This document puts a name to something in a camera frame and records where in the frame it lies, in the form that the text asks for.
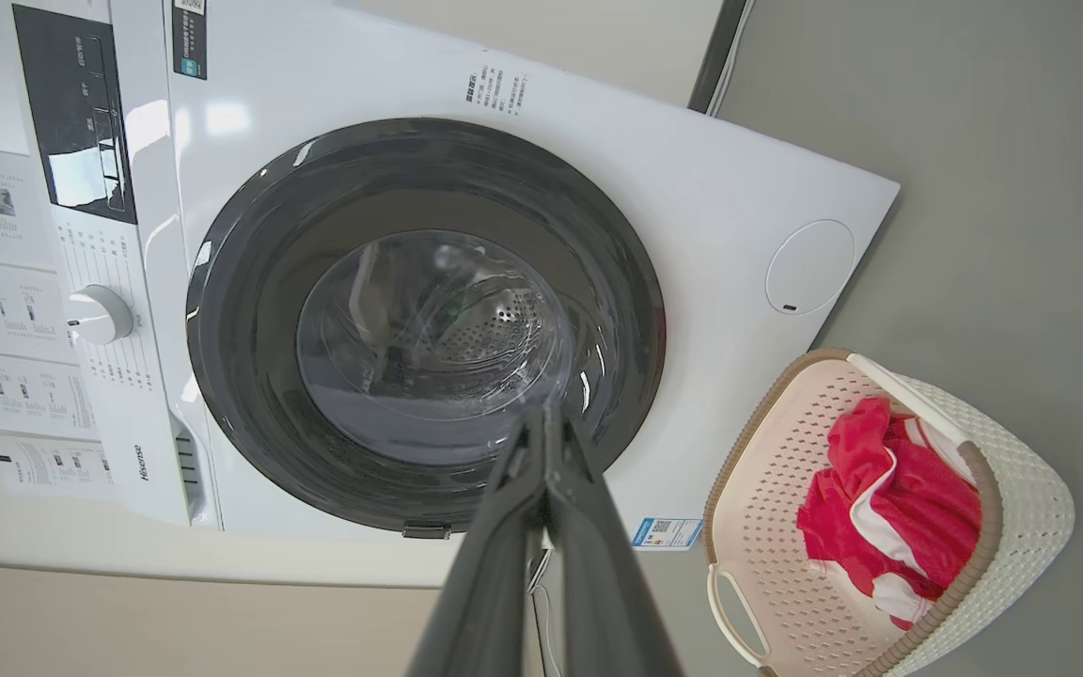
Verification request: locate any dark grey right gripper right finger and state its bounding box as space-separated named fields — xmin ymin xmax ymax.
xmin=545 ymin=404 xmax=683 ymax=677

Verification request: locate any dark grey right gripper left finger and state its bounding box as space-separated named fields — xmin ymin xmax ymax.
xmin=407 ymin=404 xmax=546 ymax=677

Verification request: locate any cream laundry basket brown rim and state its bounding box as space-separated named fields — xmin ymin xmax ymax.
xmin=703 ymin=348 xmax=1075 ymax=677

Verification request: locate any blue energy label sticker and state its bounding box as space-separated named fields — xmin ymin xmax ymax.
xmin=632 ymin=517 xmax=704 ymax=550

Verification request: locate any steel washer drum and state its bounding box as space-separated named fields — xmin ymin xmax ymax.
xmin=424 ymin=282 xmax=557 ymax=382

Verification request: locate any round black glass washer door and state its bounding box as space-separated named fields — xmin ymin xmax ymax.
xmin=186 ymin=118 xmax=667 ymax=535

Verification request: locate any red garment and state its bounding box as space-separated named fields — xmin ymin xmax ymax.
xmin=796 ymin=396 xmax=983 ymax=630

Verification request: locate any round white filter cover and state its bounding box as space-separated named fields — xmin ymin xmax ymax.
xmin=765 ymin=219 xmax=856 ymax=316

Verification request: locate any white front-load washing machine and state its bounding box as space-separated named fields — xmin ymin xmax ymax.
xmin=0 ymin=0 xmax=902 ymax=589

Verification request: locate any white washer dial knob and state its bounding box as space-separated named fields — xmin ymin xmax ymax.
xmin=65 ymin=285 xmax=135 ymax=346

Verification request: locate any small printed text label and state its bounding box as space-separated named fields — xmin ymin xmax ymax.
xmin=464 ymin=64 xmax=529 ymax=118

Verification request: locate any dark rectangular washer sticker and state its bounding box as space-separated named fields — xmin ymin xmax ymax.
xmin=171 ymin=0 xmax=209 ymax=81

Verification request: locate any black washer control panel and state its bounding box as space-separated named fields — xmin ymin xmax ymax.
xmin=12 ymin=4 xmax=138 ymax=226

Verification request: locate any white floor cable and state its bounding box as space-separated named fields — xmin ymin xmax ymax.
xmin=528 ymin=550 xmax=565 ymax=677
xmin=706 ymin=0 xmax=757 ymax=118

